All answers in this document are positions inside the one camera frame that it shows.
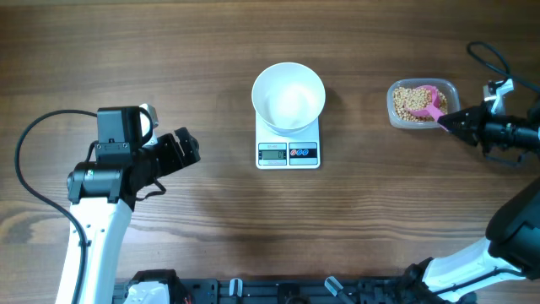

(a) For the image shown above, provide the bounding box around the soybeans pile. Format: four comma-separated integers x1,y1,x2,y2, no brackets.
392,87,448,122

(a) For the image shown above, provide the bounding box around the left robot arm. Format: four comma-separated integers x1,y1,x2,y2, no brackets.
56,106,200,303

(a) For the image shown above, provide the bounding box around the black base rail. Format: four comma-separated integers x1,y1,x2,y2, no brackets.
113,276,478,304

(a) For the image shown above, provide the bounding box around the white digital kitchen scale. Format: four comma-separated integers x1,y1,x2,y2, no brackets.
255,114,321,170

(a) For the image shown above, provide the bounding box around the pink measuring scoop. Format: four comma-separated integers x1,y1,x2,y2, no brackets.
405,85,445,123

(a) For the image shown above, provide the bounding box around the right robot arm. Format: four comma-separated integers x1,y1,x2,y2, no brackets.
396,104,539,303

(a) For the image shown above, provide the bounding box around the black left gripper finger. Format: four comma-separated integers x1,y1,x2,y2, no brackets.
175,127,199,151
181,149,201,168

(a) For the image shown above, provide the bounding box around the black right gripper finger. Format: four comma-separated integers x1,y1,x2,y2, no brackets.
437,105,485,127
447,124,481,146

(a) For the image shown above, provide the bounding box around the white bowl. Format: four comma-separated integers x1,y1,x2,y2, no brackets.
251,62,327,133

